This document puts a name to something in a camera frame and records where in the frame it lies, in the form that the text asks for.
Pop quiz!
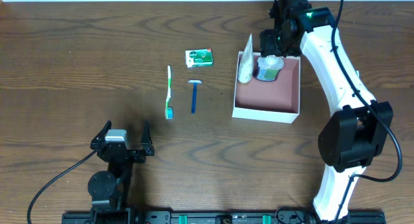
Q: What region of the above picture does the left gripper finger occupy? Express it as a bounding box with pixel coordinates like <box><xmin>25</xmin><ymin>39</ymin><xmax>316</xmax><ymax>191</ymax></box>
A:
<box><xmin>140</xmin><ymin>121</ymin><xmax>155</xmax><ymax>156</ymax></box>
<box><xmin>90</xmin><ymin>120</ymin><xmax>112</xmax><ymax>150</ymax></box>

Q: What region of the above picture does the clear pump sanitizer bottle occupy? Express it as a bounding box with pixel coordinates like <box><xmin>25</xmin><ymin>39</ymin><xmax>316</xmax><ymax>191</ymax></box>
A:
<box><xmin>255</xmin><ymin>55</ymin><xmax>284</xmax><ymax>82</ymax></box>

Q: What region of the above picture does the white cream tube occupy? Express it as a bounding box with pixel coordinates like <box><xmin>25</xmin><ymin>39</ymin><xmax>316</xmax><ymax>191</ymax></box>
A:
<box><xmin>237</xmin><ymin>35</ymin><xmax>254</xmax><ymax>84</ymax></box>

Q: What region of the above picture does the green Dettol soap bar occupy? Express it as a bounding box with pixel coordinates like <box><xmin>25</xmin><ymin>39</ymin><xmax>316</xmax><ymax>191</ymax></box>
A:
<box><xmin>185</xmin><ymin>49</ymin><xmax>213</xmax><ymax>68</ymax></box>

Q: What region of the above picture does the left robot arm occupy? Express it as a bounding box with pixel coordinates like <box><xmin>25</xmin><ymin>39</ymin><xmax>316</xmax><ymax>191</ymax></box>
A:
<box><xmin>87</xmin><ymin>121</ymin><xmax>155</xmax><ymax>224</ymax></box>

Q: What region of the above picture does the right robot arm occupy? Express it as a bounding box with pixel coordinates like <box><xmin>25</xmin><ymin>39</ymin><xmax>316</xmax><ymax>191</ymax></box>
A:
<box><xmin>259</xmin><ymin>0</ymin><xmax>394</xmax><ymax>223</ymax></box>

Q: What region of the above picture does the green white toothbrush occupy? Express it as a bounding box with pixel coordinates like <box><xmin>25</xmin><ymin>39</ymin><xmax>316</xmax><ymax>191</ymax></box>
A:
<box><xmin>165</xmin><ymin>65</ymin><xmax>173</xmax><ymax>120</ymax></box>

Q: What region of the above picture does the white box pink interior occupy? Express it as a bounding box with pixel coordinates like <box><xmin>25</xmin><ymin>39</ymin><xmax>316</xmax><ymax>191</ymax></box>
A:
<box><xmin>232</xmin><ymin>56</ymin><xmax>301</xmax><ymax>124</ymax></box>

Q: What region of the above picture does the blue disposable razor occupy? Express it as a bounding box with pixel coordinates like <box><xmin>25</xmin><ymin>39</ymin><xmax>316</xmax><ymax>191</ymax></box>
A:
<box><xmin>188</xmin><ymin>80</ymin><xmax>202</xmax><ymax>114</ymax></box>

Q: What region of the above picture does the black mounting rail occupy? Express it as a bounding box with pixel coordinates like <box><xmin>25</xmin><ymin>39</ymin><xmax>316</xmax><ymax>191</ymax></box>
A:
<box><xmin>61</xmin><ymin>209</ymin><xmax>387</xmax><ymax>224</ymax></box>

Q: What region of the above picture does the left black cable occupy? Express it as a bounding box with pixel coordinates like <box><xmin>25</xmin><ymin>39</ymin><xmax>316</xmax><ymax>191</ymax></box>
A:
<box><xmin>27</xmin><ymin>149</ymin><xmax>98</xmax><ymax>224</ymax></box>

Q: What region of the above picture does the black cable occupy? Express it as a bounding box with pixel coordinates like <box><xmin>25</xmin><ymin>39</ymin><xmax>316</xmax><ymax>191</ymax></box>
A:
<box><xmin>329</xmin><ymin>0</ymin><xmax>404</xmax><ymax>223</ymax></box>
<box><xmin>27</xmin><ymin>149</ymin><xmax>98</xmax><ymax>224</ymax></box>

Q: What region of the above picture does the right black cable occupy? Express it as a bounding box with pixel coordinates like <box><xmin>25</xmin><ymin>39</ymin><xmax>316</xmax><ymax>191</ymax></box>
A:
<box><xmin>329</xmin><ymin>0</ymin><xmax>404</xmax><ymax>223</ymax></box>

